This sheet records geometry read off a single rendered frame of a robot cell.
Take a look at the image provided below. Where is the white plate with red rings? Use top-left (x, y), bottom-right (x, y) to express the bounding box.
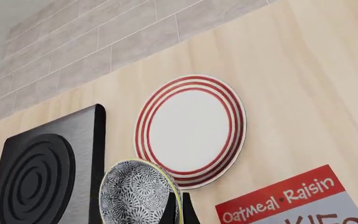
top-left (133, 73), bottom-right (248, 190)

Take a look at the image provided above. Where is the oatmeal raisin cookies box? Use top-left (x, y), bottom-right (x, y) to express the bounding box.
top-left (214, 164), bottom-right (358, 224)

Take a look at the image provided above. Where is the black patterned bowl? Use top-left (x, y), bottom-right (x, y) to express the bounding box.
top-left (99, 159), bottom-right (183, 224)

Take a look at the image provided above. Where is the flat black stove plate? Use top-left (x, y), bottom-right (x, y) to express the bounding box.
top-left (0, 103), bottom-right (107, 224)

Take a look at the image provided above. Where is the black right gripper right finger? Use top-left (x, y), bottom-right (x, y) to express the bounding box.
top-left (181, 192), bottom-right (200, 224)

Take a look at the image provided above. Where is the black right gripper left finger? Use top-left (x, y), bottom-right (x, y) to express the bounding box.
top-left (158, 192), bottom-right (180, 224)

